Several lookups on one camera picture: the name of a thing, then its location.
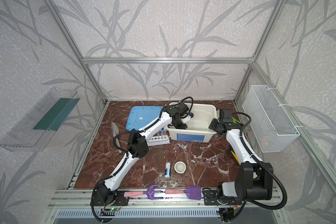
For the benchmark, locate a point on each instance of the green black work glove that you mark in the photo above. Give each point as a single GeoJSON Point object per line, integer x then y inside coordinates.
{"type": "Point", "coordinates": [235, 120]}

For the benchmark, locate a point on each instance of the white wire mesh basket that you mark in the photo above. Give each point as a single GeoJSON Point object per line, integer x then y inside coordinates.
{"type": "Point", "coordinates": [271, 125]}

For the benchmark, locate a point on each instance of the white ceramic bowl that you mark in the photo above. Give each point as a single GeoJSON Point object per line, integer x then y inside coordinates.
{"type": "Point", "coordinates": [180, 167]}

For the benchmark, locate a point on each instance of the purple garden spade pink handle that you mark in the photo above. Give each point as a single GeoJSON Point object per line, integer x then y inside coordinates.
{"type": "Point", "coordinates": [193, 192]}

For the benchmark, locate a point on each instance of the test tube blue cap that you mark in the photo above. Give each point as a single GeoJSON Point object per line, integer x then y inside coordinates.
{"type": "Point", "coordinates": [162, 133]}

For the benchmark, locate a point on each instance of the white test tube rack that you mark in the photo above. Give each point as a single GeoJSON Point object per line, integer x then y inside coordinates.
{"type": "Point", "coordinates": [158, 140]}

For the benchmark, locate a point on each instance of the clear acrylic wall shelf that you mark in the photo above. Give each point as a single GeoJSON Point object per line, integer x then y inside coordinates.
{"type": "Point", "coordinates": [22, 137]}

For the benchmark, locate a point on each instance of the blue plastic bin lid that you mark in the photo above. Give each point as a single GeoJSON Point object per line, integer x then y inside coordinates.
{"type": "Point", "coordinates": [141, 116]}

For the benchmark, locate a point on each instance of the purple garden fork pink handle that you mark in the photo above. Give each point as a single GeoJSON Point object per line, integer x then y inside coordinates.
{"type": "Point", "coordinates": [150, 192]}

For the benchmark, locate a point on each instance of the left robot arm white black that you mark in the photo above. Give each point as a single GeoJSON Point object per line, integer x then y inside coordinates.
{"type": "Point", "coordinates": [137, 148]}

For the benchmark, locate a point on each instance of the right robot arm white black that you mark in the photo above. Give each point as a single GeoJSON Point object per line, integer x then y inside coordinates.
{"type": "Point", "coordinates": [255, 178]}

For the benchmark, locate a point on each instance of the yellow black work glove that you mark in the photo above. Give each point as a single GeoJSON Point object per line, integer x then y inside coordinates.
{"type": "Point", "coordinates": [234, 155]}

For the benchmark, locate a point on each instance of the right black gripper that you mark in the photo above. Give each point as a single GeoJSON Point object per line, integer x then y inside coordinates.
{"type": "Point", "coordinates": [215, 126]}

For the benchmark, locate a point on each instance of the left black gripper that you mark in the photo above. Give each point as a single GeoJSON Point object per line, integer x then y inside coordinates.
{"type": "Point", "coordinates": [178, 121]}

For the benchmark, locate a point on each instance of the white bottle blue label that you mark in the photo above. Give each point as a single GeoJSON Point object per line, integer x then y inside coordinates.
{"type": "Point", "coordinates": [167, 170]}

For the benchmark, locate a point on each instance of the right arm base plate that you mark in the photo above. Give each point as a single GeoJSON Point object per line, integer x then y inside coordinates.
{"type": "Point", "coordinates": [216, 197]}

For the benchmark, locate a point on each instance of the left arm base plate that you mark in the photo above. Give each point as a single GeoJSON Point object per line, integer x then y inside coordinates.
{"type": "Point", "coordinates": [117, 199]}

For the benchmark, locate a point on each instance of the white plastic storage bin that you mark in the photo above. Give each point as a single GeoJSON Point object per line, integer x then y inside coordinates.
{"type": "Point", "coordinates": [198, 127]}

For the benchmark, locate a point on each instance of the green mat in shelf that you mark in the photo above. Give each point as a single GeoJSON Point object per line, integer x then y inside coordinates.
{"type": "Point", "coordinates": [57, 114]}

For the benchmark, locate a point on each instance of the metal garden trowel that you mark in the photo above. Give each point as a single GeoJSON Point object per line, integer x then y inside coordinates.
{"type": "Point", "coordinates": [115, 131]}

